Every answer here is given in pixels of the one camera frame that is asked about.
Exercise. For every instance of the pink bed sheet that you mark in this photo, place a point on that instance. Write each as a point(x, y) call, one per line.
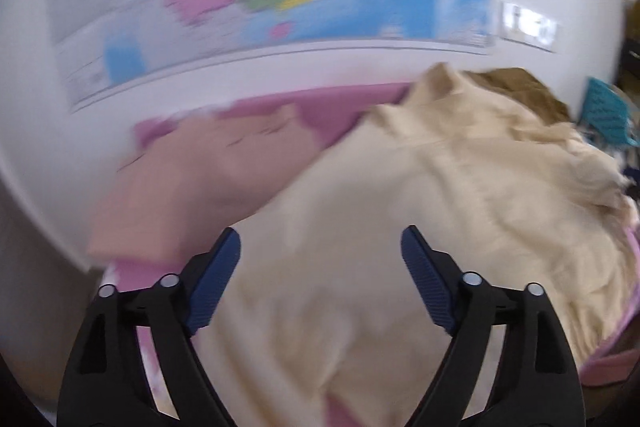
point(330, 117)

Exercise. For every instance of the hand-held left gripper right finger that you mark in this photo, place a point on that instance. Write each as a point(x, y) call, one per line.
point(427, 279)

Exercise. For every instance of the olive brown jacket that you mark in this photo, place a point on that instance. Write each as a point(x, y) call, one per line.
point(520, 92)

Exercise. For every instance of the cream garment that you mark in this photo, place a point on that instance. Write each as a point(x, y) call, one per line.
point(400, 182)

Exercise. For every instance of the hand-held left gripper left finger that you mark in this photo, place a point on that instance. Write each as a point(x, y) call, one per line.
point(212, 279)

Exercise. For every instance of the teal plastic object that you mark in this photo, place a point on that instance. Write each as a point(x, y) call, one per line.
point(607, 112)

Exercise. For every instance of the folded peach garment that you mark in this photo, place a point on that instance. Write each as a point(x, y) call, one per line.
point(190, 177)

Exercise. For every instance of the white wall socket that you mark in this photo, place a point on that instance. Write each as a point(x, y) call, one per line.
point(544, 31)
point(515, 21)

